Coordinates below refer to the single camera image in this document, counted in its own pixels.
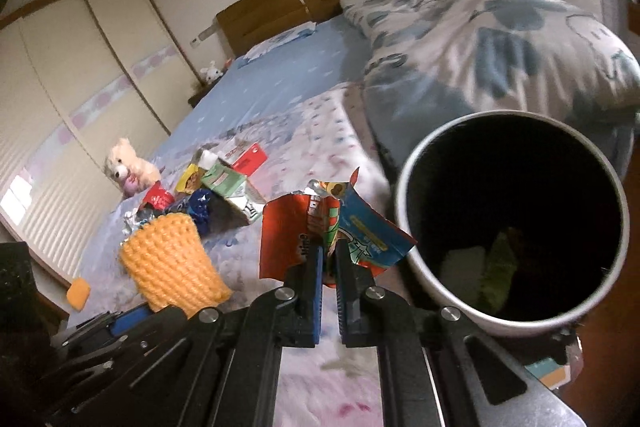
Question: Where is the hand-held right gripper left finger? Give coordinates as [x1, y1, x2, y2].
[45, 247, 326, 427]

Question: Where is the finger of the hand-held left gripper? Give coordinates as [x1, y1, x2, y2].
[52, 304, 167, 358]

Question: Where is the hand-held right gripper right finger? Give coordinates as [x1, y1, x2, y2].
[335, 243, 586, 427]

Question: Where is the orange crocheted pouch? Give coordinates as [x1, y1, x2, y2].
[119, 213, 233, 313]

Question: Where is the red and blue snack wrapper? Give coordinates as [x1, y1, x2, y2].
[259, 167, 418, 284]

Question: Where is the green snack packet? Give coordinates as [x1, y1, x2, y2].
[200, 162, 264, 229]

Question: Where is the white round trash bin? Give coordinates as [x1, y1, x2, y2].
[395, 111, 630, 339]

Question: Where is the orange sponge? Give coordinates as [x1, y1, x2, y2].
[66, 278, 92, 309]

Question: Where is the silver foil wrapper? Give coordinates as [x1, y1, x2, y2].
[122, 207, 157, 236]

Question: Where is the crumpled white tissue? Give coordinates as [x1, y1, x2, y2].
[440, 247, 488, 294]

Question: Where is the small red packet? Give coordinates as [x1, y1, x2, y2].
[141, 184, 176, 210]

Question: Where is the dark blue wrapper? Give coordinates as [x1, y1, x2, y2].
[172, 189, 215, 235]

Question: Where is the yellow snack packet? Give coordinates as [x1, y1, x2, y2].
[175, 164, 203, 194]

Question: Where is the cream teddy bear plush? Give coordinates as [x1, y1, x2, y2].
[103, 138, 162, 198]

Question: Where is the red cardboard box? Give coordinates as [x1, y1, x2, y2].
[220, 142, 267, 175]

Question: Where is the yellow green packet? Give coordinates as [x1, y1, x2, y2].
[480, 231, 519, 313]

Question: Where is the teal box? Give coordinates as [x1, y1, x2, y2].
[524, 353, 572, 389]

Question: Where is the cream sliding wardrobe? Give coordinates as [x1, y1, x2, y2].
[0, 0, 201, 290]

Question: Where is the bed with blue sheet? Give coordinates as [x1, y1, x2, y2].
[75, 14, 373, 318]

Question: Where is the white rabbit plush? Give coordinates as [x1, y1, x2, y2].
[200, 61, 224, 84]

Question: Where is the blue patterned pillow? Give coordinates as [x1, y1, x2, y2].
[244, 22, 317, 62]

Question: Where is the blue printed white quilt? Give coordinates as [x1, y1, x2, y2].
[340, 0, 640, 188]

